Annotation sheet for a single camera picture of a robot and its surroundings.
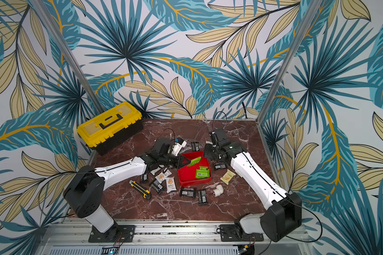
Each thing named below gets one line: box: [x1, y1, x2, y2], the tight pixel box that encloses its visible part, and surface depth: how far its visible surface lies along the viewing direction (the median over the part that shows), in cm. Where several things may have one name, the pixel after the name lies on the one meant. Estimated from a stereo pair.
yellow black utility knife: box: [128, 180, 152, 200], surface depth 87 cm
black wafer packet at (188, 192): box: [179, 187, 197, 199], surface depth 87 cm
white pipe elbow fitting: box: [212, 184, 224, 198], surface depth 86 cm
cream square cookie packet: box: [219, 168, 236, 186], surface depth 92 cm
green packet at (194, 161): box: [187, 156, 202, 167], surface depth 86 cm
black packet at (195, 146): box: [190, 141, 201, 152], surface depth 105 cm
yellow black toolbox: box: [76, 102, 144, 156], surface depth 96 cm
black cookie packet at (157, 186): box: [150, 178, 164, 194], surface depth 89 cm
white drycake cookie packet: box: [165, 176, 178, 194], surface depth 90 cm
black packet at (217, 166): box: [213, 162, 227, 170], surface depth 97 cm
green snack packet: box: [195, 166, 211, 180], surface depth 92 cm
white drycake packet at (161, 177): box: [154, 168, 173, 184], surface depth 92 cm
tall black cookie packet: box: [140, 173, 149, 184], surface depth 91 cm
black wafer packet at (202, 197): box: [197, 189, 208, 206], surface depth 85 cm
